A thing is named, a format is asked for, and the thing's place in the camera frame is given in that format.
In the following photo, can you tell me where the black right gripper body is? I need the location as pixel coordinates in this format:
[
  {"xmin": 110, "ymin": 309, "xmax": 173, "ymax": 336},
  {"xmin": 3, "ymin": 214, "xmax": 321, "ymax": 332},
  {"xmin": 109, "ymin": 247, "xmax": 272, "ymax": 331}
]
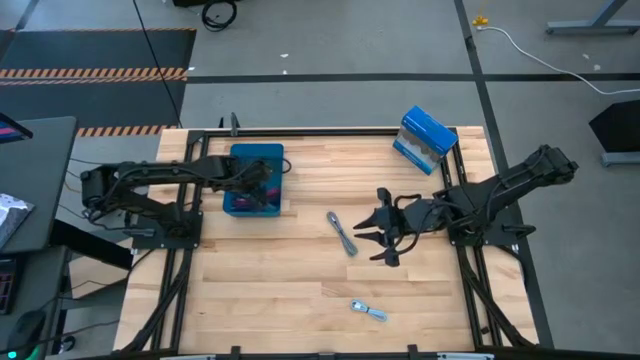
[{"xmin": 370, "ymin": 188, "xmax": 450, "ymax": 268}]

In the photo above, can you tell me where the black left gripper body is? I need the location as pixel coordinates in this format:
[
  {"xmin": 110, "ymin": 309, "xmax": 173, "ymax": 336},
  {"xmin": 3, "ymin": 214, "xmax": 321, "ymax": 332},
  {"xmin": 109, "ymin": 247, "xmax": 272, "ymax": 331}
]
[{"xmin": 227, "ymin": 157, "xmax": 274, "ymax": 194}]

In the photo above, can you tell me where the red braided USB-C cable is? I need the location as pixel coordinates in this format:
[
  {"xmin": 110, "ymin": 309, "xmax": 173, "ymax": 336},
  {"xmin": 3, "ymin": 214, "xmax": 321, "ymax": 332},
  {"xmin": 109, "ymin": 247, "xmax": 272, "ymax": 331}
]
[{"xmin": 232, "ymin": 195, "xmax": 281, "ymax": 212}]

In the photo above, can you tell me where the grey braided USB-C cable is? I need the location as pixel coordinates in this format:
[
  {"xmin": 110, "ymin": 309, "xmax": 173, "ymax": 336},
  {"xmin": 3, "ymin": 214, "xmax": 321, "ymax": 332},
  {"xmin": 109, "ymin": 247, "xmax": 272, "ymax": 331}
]
[{"xmin": 325, "ymin": 210, "xmax": 360, "ymax": 258}]

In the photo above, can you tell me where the white USB-C cable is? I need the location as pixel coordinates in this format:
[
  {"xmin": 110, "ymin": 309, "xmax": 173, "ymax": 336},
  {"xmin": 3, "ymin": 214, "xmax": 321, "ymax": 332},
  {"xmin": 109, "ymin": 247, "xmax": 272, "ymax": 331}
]
[{"xmin": 349, "ymin": 298, "xmax": 389, "ymax": 324}]

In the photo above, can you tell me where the blue plastic bin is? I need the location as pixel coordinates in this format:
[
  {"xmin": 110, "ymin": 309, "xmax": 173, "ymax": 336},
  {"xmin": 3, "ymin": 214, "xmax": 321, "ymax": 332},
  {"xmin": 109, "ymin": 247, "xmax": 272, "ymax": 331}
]
[{"xmin": 222, "ymin": 142, "xmax": 285, "ymax": 218}]

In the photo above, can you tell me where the blue cardboard box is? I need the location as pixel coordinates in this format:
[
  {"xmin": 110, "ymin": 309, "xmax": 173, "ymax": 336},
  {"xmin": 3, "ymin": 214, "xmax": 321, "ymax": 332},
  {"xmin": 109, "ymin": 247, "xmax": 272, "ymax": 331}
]
[{"xmin": 391, "ymin": 104, "xmax": 460, "ymax": 177}]

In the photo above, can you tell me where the black floor mat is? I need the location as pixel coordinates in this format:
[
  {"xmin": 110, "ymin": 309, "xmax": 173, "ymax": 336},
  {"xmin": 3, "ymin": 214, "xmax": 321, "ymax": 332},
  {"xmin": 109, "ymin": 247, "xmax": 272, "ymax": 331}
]
[{"xmin": 0, "ymin": 27, "xmax": 198, "ymax": 139}]

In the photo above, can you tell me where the black desk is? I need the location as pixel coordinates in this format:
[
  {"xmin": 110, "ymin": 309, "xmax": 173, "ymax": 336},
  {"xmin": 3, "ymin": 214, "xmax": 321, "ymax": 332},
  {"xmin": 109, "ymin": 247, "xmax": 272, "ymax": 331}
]
[{"xmin": 0, "ymin": 115, "xmax": 79, "ymax": 256}]

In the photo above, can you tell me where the black panel on stand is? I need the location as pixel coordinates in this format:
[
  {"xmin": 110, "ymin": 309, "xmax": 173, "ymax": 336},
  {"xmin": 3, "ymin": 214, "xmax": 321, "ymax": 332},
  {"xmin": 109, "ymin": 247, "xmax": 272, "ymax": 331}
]
[{"xmin": 588, "ymin": 99, "xmax": 640, "ymax": 168}]

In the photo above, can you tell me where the patterned pad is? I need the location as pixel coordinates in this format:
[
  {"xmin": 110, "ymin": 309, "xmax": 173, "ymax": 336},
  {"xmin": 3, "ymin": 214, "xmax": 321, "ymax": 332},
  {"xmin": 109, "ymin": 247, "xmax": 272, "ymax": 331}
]
[{"xmin": 0, "ymin": 193, "xmax": 37, "ymax": 251}]

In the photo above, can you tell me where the black computer monitor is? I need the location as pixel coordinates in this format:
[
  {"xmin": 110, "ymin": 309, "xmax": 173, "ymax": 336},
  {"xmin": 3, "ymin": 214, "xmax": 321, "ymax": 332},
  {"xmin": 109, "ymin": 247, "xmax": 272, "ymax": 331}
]
[{"xmin": 0, "ymin": 112, "xmax": 34, "ymax": 146}]

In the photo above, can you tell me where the grey desk leg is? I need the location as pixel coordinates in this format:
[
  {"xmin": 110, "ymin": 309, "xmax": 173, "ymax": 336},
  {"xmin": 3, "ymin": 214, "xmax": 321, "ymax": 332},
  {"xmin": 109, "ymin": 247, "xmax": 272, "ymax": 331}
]
[{"xmin": 545, "ymin": 0, "xmax": 640, "ymax": 37}]

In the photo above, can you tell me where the black keyboard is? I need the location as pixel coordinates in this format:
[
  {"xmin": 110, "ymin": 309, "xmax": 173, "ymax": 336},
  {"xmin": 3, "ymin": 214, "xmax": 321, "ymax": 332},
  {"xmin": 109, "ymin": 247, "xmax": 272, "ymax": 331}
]
[{"xmin": 0, "ymin": 256, "xmax": 19, "ymax": 316}]

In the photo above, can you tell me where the black computer mouse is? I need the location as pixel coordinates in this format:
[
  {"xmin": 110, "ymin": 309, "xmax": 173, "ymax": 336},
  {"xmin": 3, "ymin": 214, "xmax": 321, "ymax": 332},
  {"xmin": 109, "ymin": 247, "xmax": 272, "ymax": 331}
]
[{"xmin": 5, "ymin": 309, "xmax": 47, "ymax": 360}]

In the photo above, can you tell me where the black aluminium table frame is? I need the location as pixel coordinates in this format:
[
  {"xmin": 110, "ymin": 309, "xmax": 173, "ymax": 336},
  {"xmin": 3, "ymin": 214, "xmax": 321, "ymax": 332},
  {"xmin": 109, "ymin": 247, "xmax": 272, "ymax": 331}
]
[{"xmin": 117, "ymin": 125, "xmax": 556, "ymax": 360}]

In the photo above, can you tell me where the long black floor cable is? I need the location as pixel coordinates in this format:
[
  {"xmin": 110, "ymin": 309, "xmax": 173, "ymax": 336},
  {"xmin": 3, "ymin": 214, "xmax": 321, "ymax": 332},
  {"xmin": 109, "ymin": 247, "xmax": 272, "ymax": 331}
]
[{"xmin": 131, "ymin": 0, "xmax": 185, "ymax": 130}]

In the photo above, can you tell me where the coiled black cable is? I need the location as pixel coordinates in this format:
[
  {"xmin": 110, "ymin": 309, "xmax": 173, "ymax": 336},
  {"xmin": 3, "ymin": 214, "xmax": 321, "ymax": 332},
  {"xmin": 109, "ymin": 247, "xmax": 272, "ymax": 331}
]
[{"xmin": 201, "ymin": 0, "xmax": 239, "ymax": 33}]

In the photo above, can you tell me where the white floor cable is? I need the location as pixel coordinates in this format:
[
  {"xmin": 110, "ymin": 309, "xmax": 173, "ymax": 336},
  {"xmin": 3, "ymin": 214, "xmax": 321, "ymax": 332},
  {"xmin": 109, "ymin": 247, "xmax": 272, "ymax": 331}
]
[{"xmin": 476, "ymin": 24, "xmax": 640, "ymax": 97}]

